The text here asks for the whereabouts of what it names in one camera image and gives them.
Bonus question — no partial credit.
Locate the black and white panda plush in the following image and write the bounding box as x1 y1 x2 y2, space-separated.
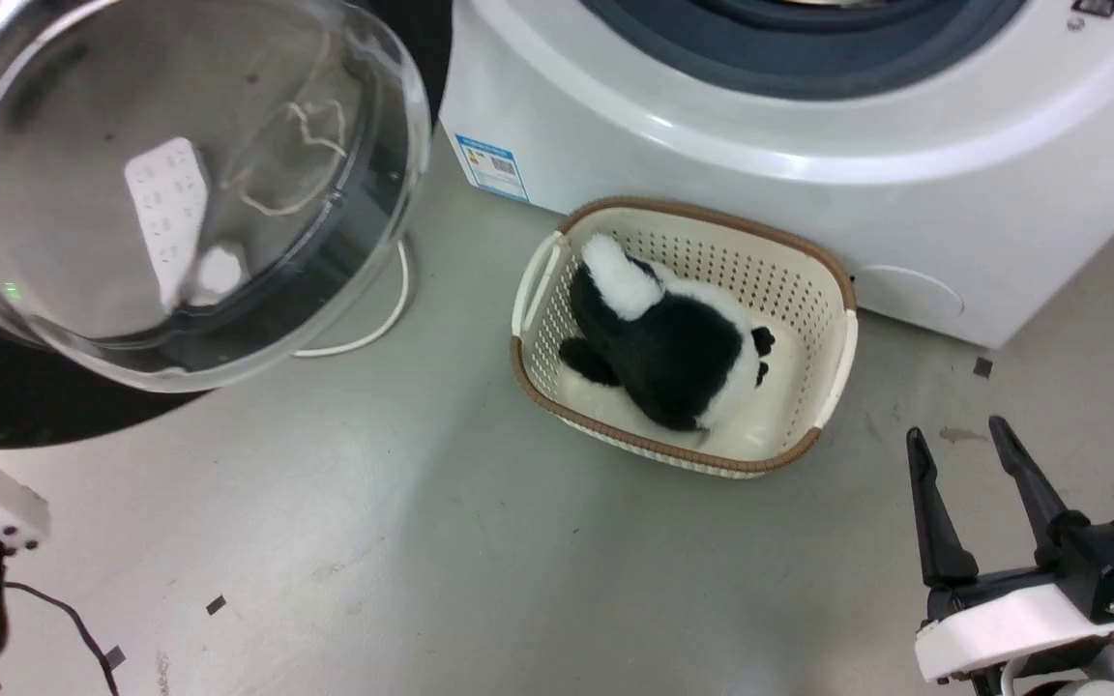
558 233 777 434

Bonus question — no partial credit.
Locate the round glass washing machine door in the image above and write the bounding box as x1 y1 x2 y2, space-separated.
0 0 454 451

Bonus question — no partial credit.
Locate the white power strip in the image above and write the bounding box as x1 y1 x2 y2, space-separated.
124 137 211 311

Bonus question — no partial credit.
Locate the blue energy label sticker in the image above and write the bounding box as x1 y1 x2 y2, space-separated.
454 133 532 205

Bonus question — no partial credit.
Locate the white power plug adapter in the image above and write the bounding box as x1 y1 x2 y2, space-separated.
193 244 249 302

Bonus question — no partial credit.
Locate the cream plastic laundry basket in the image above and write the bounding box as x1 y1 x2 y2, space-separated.
510 196 859 480

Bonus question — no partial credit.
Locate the white front-load washing machine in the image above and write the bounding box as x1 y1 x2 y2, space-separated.
438 0 1114 350

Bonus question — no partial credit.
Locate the thick white power cable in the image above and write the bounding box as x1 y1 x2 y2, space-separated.
294 237 414 360

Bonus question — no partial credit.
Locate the thin beige cord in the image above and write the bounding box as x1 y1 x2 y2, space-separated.
224 95 351 218

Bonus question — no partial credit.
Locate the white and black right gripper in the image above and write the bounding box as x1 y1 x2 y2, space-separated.
906 416 1114 686

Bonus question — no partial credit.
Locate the grey rubber drum gasket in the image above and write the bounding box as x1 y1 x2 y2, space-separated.
580 0 1029 102

